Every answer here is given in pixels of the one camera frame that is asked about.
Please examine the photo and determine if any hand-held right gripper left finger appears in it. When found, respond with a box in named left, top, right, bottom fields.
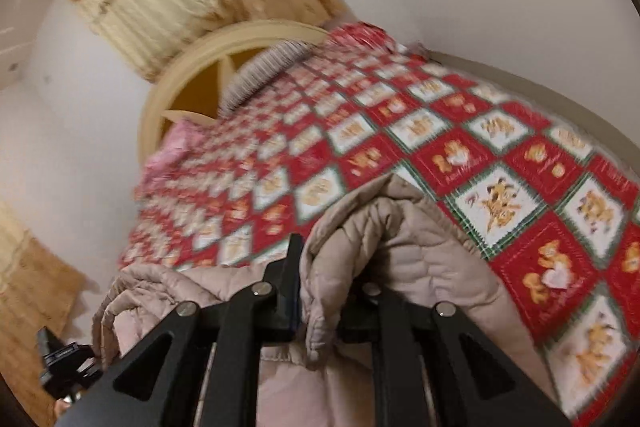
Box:
left=60, top=234, right=306, bottom=427

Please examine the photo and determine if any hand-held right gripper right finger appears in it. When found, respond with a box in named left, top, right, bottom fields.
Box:
left=340, top=282, right=571, bottom=427

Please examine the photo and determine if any beige quilted puffer jacket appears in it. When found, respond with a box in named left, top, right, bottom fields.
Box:
left=92, top=174, right=558, bottom=427

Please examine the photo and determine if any red checkered printed blanket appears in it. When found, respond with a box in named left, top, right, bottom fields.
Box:
left=117, top=24, right=640, bottom=427

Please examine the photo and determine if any pink crumpled blanket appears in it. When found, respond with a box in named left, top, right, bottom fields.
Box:
left=132, top=119, right=216, bottom=198

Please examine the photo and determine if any striped pillow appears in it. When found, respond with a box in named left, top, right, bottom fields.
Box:
left=217, top=39, right=321, bottom=118

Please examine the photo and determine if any cream wooden headboard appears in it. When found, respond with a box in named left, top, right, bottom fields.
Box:
left=137, top=19, right=331, bottom=162

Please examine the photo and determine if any red patterned cloth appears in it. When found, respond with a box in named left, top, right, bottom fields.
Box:
left=327, top=22, right=401, bottom=52

